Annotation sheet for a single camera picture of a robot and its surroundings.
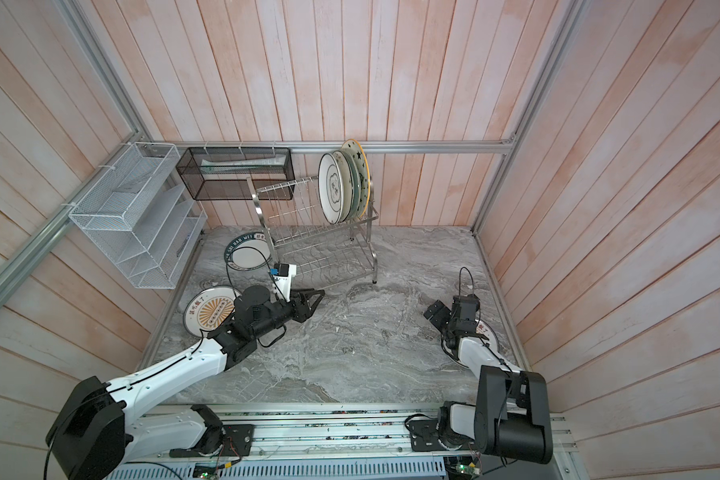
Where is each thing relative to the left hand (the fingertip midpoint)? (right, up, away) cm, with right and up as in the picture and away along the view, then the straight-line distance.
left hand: (320, 296), depth 78 cm
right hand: (+36, -7, +16) cm, 40 cm away
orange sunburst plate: (-40, -7, +20) cm, 46 cm away
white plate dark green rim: (-33, +13, +39) cm, 53 cm away
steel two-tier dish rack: (-14, +20, +44) cm, 51 cm away
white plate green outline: (+2, +31, +7) cm, 31 cm away
